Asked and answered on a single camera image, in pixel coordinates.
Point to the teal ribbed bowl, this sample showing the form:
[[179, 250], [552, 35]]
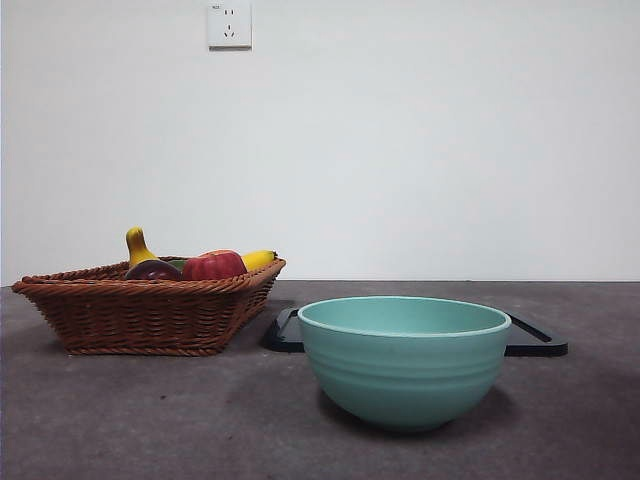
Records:
[[405, 380]]

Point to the dark red plum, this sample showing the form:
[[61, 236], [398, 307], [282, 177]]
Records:
[[152, 272]]

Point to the straight yellow banana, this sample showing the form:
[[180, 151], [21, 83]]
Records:
[[257, 259]]

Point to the red apple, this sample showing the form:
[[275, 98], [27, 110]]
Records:
[[212, 266]]

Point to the green vegetable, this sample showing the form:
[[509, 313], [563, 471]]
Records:
[[177, 261]]

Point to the curved yellow banana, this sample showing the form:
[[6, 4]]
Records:
[[136, 247]]

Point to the brown wicker basket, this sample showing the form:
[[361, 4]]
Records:
[[140, 320]]

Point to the dark rectangular tray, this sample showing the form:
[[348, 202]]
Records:
[[532, 345]]

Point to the white wall socket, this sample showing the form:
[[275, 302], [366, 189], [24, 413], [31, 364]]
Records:
[[230, 25]]

